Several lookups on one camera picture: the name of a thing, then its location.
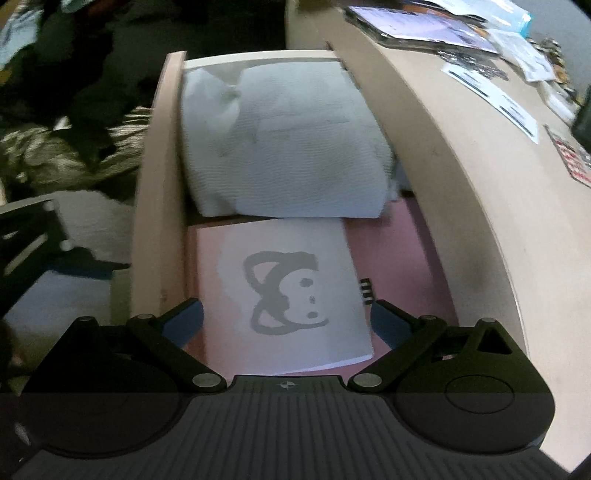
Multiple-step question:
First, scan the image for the smartphone with lit screen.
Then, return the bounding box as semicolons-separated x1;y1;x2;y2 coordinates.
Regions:
344;6;499;57

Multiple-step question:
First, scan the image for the wooden desk drawer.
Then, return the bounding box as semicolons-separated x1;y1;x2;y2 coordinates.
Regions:
128;49;463;384

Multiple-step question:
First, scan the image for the folded white cloth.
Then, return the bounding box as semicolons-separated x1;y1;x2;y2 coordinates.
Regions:
180;61;394;218

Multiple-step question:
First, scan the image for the white business card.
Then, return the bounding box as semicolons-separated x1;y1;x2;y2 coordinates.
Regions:
442;63;539;144

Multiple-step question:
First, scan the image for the white paper with cat drawing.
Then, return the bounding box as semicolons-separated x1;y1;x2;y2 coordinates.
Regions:
190;219;374;379

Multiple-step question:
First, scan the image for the white blue sachet packet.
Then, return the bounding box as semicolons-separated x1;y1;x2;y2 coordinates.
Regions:
486;29;555;83

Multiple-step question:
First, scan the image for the red patterned sticker card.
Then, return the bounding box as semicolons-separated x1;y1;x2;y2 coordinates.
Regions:
544;124;591;188

